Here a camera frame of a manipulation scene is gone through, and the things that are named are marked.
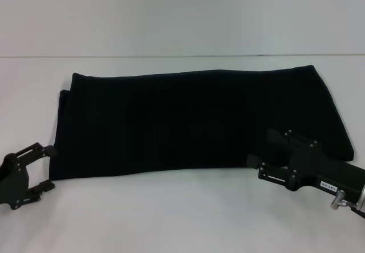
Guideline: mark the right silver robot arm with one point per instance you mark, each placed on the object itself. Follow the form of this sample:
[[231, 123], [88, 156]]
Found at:
[[362, 199]]

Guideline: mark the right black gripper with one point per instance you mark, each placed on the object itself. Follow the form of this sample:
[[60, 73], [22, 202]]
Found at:
[[319, 167]]

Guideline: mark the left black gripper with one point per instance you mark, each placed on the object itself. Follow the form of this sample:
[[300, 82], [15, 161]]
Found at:
[[12, 181]]

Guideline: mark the black shirt with FREE print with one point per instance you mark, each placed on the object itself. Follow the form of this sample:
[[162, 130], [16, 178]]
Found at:
[[199, 122]]

